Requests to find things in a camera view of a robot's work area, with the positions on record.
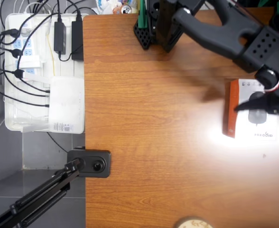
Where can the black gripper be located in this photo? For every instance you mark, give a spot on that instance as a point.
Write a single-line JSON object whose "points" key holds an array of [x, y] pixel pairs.
{"points": [[264, 103]]}

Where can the white charger plug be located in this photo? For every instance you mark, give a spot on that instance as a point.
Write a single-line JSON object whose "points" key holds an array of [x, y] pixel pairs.
{"points": [[30, 61]]}

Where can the clear bin with power strips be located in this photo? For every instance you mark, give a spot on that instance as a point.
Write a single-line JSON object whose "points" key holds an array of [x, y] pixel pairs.
{"points": [[42, 66]]}

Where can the white router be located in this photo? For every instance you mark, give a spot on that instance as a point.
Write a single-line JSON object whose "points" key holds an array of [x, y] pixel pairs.
{"points": [[66, 104]]}

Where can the round wooden coaster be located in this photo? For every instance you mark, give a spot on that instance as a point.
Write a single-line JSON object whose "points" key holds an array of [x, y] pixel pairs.
{"points": [[194, 224]]}

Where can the silver drink can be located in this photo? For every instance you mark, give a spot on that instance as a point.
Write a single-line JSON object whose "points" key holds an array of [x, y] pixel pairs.
{"points": [[126, 9]]}

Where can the white orange mouse box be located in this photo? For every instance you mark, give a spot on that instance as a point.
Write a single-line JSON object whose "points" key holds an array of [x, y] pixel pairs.
{"points": [[230, 114]]}

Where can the wide black power adapter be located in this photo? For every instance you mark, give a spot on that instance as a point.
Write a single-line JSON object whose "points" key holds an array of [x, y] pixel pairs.
{"points": [[77, 40]]}

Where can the white printed plastic bag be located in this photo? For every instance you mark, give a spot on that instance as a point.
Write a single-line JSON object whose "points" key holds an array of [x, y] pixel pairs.
{"points": [[105, 6]]}

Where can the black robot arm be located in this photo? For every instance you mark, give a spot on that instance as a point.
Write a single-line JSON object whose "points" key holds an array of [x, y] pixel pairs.
{"points": [[213, 31]]}

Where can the white power strip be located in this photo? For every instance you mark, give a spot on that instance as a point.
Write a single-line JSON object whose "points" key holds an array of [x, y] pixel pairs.
{"points": [[28, 42]]}

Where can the black desk clamp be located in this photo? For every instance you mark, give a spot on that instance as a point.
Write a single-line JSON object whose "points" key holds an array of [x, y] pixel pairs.
{"points": [[106, 166]]}

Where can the narrow black power adapter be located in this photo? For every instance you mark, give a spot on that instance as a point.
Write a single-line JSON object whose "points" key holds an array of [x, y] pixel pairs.
{"points": [[60, 35]]}

